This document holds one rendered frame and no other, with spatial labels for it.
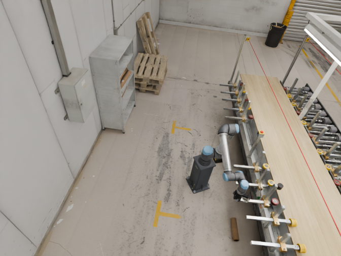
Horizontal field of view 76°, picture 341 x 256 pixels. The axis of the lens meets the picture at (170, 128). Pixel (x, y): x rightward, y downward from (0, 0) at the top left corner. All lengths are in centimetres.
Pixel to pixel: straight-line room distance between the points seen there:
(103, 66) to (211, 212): 276
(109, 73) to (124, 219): 220
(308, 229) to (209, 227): 127
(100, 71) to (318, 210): 345
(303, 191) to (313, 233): 51
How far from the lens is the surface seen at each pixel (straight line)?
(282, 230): 304
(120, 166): 392
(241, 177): 256
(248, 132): 396
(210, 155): 312
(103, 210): 355
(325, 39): 290
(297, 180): 325
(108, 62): 357
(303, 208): 305
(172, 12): 972
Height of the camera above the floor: 316
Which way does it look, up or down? 44 degrees down
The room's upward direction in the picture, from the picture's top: 6 degrees clockwise
